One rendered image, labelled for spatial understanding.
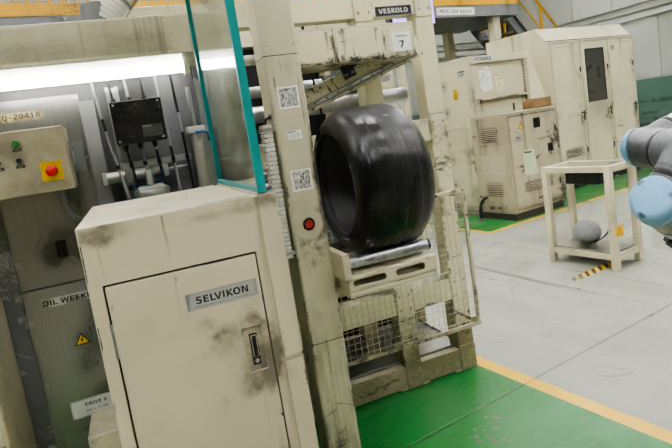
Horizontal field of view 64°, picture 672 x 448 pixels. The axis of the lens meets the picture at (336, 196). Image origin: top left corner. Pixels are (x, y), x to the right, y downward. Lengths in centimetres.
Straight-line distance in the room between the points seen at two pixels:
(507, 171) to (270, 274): 549
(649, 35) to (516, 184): 815
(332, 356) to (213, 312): 96
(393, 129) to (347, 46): 53
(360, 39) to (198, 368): 154
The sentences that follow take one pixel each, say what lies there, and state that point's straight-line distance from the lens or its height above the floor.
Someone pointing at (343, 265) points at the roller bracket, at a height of 91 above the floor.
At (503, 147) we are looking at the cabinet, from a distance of 650.
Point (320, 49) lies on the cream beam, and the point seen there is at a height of 170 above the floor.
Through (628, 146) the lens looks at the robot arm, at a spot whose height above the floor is 124.
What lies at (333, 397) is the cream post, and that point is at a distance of 212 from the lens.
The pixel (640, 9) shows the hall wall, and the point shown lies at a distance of 1426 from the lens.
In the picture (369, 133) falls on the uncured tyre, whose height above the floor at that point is 134.
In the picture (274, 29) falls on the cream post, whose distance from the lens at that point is 192.
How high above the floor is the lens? 138
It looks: 7 degrees down
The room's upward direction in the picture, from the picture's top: 9 degrees counter-clockwise
